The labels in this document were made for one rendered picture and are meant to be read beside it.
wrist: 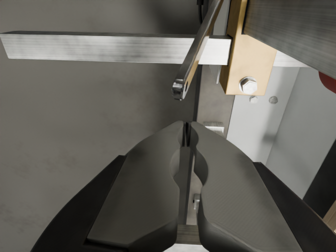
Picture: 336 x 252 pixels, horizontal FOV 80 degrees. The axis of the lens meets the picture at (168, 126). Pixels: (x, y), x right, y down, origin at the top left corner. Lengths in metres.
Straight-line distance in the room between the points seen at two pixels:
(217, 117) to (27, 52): 0.37
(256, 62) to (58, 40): 0.24
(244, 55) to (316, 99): 0.29
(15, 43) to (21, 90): 1.22
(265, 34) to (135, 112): 1.14
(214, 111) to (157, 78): 0.75
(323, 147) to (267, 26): 0.34
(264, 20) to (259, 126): 0.45
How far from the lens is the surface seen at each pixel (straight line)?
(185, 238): 0.33
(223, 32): 0.32
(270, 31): 0.18
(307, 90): 0.55
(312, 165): 0.52
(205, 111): 0.47
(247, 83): 0.26
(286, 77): 0.58
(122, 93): 1.25
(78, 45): 0.29
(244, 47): 0.26
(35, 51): 0.31
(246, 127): 0.61
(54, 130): 1.58
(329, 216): 0.48
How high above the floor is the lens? 1.11
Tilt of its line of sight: 58 degrees down
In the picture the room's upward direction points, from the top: 174 degrees counter-clockwise
